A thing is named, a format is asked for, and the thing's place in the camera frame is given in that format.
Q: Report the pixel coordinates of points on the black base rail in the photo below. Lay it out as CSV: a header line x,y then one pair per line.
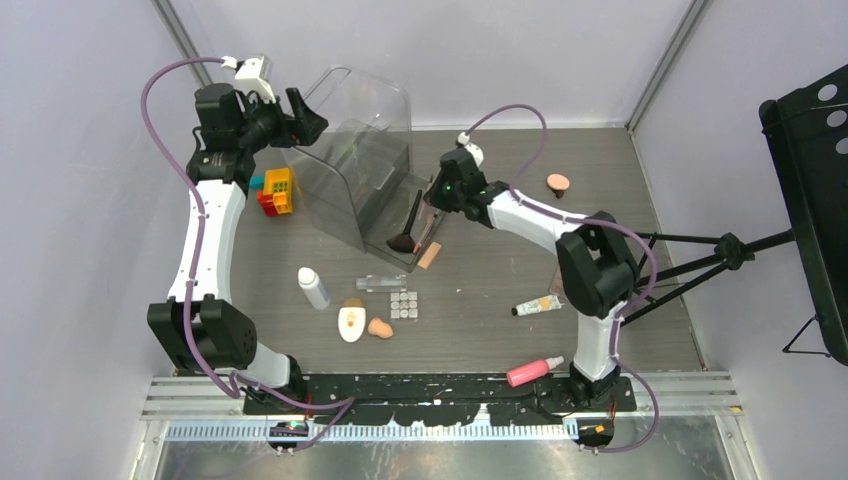
x,y
435,399

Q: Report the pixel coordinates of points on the clear acrylic drawer organizer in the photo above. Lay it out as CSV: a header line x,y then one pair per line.
x,y
350,175

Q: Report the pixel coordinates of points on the black perforated panel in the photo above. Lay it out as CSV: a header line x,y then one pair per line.
x,y
806,132

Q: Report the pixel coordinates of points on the small printed cream tube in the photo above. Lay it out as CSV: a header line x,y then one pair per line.
x,y
539,305

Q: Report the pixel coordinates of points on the pink round powder puff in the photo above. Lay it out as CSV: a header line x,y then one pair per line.
x,y
558,184

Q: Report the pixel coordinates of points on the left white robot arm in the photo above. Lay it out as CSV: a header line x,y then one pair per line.
x,y
198,325

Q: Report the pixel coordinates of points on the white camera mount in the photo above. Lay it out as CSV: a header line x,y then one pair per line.
x,y
464,142
250,75

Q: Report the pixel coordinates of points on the white oval compact case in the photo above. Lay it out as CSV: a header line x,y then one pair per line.
x,y
351,320

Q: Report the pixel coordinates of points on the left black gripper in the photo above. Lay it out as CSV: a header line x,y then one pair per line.
x,y
305,126

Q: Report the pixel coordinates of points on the eyeshadow palette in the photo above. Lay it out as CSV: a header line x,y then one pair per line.
x,y
556,286

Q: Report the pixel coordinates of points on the black fan makeup brush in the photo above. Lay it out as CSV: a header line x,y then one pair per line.
x,y
403,242

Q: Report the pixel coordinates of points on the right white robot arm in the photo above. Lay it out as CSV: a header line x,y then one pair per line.
x,y
596,265

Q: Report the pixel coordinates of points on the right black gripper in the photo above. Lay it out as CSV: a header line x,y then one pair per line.
x,y
435,197

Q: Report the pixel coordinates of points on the pink makeup brush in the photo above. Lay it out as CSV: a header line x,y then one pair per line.
x,y
424,233

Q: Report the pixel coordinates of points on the black tripod stand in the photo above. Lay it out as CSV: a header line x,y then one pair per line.
x,y
729,254

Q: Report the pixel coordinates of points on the clear small bottle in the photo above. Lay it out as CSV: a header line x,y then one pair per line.
x,y
382,283

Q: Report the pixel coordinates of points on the pink spray bottle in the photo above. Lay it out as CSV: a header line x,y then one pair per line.
x,y
532,371

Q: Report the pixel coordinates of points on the colourful toy block stack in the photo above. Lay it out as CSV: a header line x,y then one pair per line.
x,y
274,191

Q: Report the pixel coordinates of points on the beige makeup sponge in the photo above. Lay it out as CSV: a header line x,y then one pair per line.
x,y
379,328

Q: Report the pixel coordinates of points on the grey square sample palette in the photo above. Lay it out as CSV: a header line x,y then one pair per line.
x,y
404,305

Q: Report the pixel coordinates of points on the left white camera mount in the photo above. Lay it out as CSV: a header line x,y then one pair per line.
x,y
250,75

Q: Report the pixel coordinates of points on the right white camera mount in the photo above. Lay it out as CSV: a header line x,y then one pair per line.
x,y
464,142

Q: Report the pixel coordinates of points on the white cylindrical bottle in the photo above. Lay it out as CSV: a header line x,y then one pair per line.
x,y
313,288

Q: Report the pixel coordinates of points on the peach concealer stick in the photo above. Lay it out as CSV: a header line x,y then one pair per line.
x,y
429,255

